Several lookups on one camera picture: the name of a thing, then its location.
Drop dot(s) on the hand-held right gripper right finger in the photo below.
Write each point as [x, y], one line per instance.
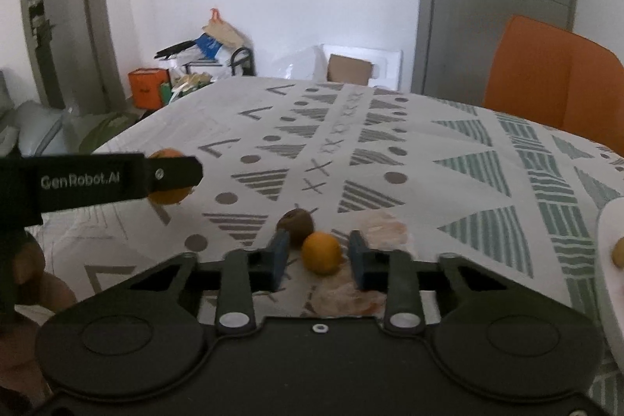
[358, 267]

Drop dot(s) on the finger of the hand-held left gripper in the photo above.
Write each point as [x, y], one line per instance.
[173, 173]

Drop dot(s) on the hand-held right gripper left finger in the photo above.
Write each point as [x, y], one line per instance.
[279, 261]

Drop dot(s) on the large orange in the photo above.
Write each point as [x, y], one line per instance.
[168, 197]

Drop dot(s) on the small orange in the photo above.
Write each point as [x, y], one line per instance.
[321, 253]

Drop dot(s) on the white ceramic bowl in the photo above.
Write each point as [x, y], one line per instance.
[612, 299]

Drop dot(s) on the small yellow-green round fruit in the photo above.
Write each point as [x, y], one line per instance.
[618, 252]

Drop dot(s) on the person's left hand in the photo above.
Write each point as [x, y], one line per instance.
[46, 287]

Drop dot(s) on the peeled tangerine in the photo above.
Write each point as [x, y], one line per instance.
[387, 228]
[343, 299]

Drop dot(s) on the dark brown round fruit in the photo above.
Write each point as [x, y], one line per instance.
[295, 225]

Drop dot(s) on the green patterned cushion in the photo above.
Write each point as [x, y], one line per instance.
[107, 131]

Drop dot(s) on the light grey cushion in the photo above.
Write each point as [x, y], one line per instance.
[34, 128]

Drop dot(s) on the green box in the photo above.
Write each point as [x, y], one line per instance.
[165, 93]

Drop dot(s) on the orange box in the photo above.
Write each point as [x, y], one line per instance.
[146, 88]

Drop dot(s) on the patterned white tablecloth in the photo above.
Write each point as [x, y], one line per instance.
[438, 182]

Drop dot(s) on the black umbrella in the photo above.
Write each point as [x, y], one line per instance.
[173, 49]

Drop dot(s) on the black metal rack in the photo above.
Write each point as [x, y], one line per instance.
[243, 62]

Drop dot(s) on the blue and white bag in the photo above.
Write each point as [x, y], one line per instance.
[212, 48]

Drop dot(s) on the clear plastic bag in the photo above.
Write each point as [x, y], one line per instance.
[304, 71]

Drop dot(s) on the brown cardboard box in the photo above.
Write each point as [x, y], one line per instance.
[348, 70]

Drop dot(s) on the cardboard box on white tray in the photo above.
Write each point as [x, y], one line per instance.
[385, 62]

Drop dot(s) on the orange chair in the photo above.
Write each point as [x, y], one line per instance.
[551, 75]

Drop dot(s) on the grey door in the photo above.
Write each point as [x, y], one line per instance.
[502, 6]

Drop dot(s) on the grey door frame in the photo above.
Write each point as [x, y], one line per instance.
[97, 6]

